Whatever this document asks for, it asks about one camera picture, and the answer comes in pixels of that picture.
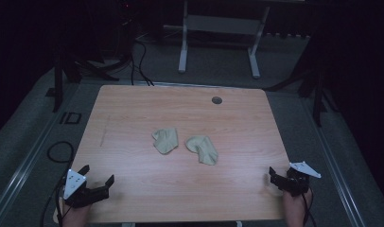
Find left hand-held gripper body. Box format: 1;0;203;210
62;168;101;209

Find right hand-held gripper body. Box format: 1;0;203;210
285;161;323;198

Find curved beige sock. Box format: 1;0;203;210
184;134;219;166

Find person's right hand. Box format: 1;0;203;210
282;188;313;227

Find person's left hand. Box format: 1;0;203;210
56;198;94;227

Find black tripod stand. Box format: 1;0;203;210
264;27;340;128
45;18;134;114

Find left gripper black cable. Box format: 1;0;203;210
39;168;71;227

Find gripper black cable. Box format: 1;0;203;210
39;168;71;227
301;188;318;227

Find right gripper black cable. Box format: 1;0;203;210
301;188;318;227

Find looped black floor cable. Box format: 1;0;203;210
46;140;76;165

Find aluminium floor rail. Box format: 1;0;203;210
0;83;80;227
298;94;368;227

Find black rectangular floor bracket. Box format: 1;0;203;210
59;111;83;126

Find black cables on floor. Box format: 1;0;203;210
129;34;156;87

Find white metal desk frame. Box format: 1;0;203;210
163;0;271;79

